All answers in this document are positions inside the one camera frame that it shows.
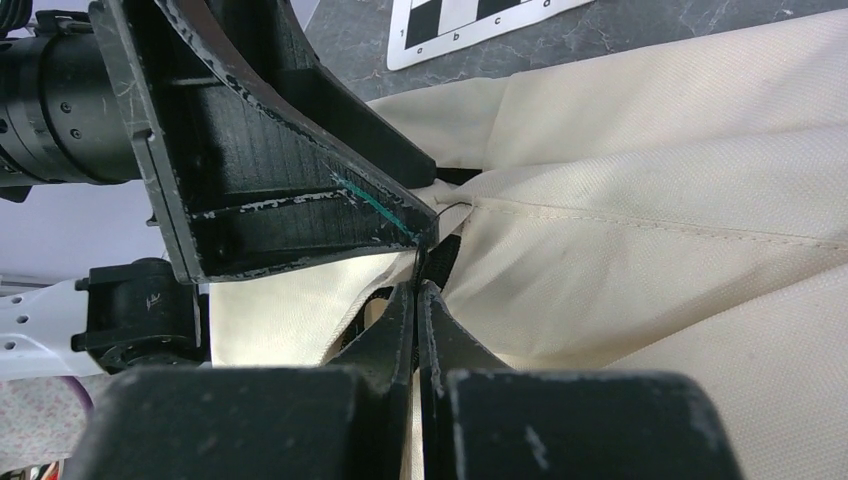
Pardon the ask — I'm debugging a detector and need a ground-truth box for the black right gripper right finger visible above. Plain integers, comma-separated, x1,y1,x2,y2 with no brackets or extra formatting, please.
417,282,742,479

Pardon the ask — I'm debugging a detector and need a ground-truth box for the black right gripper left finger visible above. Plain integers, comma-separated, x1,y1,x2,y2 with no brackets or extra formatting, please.
65,282,415,479

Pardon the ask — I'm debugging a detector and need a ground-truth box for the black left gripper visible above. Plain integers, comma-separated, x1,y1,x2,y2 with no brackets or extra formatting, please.
1,1,438,371

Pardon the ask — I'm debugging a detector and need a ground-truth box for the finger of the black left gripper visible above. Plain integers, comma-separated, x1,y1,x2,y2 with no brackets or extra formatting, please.
206,0,437,189

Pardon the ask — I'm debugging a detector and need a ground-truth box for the beige canvas backpack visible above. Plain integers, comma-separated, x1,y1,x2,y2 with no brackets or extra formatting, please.
208,7,848,480

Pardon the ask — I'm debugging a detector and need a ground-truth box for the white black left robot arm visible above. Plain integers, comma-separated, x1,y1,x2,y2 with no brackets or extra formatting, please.
1,1,438,381

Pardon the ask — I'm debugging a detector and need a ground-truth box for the black white chessboard mat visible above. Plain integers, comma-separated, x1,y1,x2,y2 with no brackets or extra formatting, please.
386,0,590,71

